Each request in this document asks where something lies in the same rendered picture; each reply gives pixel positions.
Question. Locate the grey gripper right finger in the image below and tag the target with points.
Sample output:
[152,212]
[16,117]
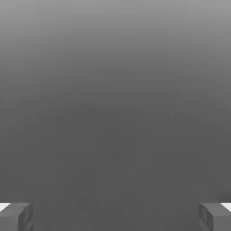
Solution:
[216,216]

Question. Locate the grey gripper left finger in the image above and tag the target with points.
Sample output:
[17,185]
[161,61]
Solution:
[14,216]

